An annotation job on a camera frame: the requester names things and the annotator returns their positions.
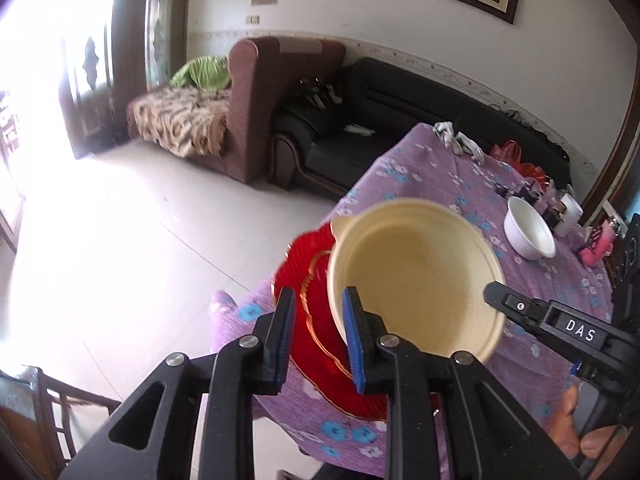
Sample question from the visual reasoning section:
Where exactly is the white bowl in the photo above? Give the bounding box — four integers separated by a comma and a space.
503, 196, 556, 260

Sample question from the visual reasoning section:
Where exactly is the beige bowl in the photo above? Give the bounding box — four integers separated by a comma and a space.
328, 198, 506, 363

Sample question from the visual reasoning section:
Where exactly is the right hand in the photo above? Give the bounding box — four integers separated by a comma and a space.
549, 386, 631, 463

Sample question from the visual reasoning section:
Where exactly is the wooden chair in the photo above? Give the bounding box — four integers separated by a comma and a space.
1, 366, 119, 479

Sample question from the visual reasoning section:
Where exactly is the pink thermos bottle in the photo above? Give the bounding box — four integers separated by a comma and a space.
579, 219, 620, 268

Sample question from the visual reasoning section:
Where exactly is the black jar with gear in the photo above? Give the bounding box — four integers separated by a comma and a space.
539, 196, 566, 231

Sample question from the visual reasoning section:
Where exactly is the large red ribbed plate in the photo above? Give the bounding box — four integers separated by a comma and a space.
271, 222, 387, 420

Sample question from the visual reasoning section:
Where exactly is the red plastic bag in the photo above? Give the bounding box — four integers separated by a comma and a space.
489, 140, 547, 184

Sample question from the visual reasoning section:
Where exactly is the patterned sofa blanket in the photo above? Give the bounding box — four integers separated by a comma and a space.
127, 87, 231, 158

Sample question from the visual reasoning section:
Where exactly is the black leather sofa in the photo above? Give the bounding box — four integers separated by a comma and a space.
270, 58, 572, 196

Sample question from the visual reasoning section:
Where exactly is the green pillow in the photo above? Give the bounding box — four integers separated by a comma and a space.
169, 55, 231, 91

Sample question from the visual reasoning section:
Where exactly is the brown armchair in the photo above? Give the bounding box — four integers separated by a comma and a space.
224, 36, 346, 183

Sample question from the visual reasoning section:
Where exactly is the wooden glass door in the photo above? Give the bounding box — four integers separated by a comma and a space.
58, 0, 189, 159

